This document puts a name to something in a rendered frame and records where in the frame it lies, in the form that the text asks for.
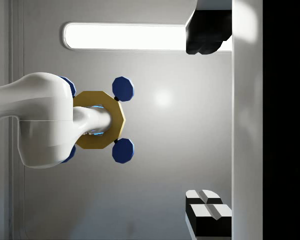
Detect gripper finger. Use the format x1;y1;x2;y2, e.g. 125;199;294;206
185;189;233;240
184;0;233;56

